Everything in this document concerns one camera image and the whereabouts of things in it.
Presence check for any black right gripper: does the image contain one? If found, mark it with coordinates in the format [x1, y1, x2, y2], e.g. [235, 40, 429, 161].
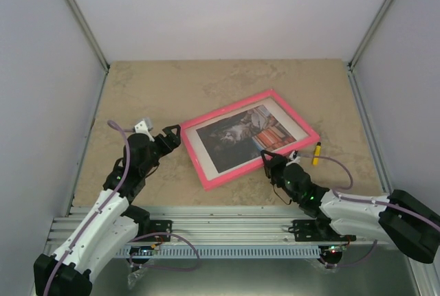
[261, 150, 300, 202]

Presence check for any left aluminium corner post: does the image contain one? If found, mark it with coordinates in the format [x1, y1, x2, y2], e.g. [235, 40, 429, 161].
[64, 0, 110, 73]

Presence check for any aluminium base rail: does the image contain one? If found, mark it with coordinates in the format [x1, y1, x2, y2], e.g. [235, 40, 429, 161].
[46, 205, 385, 246]

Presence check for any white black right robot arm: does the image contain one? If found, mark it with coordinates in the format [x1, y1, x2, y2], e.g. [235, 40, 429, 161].
[261, 150, 439, 267]

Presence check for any right aluminium corner post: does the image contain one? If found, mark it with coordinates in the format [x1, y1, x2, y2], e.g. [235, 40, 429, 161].
[346, 0, 415, 71]

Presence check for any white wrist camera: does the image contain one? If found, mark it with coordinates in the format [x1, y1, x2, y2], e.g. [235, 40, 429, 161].
[286, 150, 301, 166]
[133, 117, 155, 141]

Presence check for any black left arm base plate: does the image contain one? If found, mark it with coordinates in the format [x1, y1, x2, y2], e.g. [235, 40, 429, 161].
[136, 220, 173, 243]

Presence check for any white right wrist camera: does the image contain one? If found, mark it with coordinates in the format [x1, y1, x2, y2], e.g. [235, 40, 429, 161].
[286, 150, 301, 166]

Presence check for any grey slotted cable duct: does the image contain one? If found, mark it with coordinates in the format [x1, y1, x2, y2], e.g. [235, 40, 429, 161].
[115, 244, 322, 259]

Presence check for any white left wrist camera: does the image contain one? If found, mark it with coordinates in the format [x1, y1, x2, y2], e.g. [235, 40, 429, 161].
[133, 117, 155, 141]

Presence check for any cat photo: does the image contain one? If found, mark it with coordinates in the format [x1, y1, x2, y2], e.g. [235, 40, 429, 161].
[197, 104, 296, 173]

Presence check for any aluminium corner post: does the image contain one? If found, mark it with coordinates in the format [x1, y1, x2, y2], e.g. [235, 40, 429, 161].
[64, 0, 110, 73]
[346, 0, 415, 71]

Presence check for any yellow screwdriver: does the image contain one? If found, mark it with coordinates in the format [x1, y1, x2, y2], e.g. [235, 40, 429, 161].
[312, 141, 322, 166]

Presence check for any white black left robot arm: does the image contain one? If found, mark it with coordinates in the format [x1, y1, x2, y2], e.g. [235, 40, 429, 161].
[33, 121, 181, 295]

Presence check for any pink picture frame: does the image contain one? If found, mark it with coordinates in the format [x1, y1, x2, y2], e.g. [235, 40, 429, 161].
[181, 89, 320, 190]

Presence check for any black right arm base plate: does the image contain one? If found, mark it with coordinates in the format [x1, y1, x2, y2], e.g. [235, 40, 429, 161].
[288, 220, 357, 242]

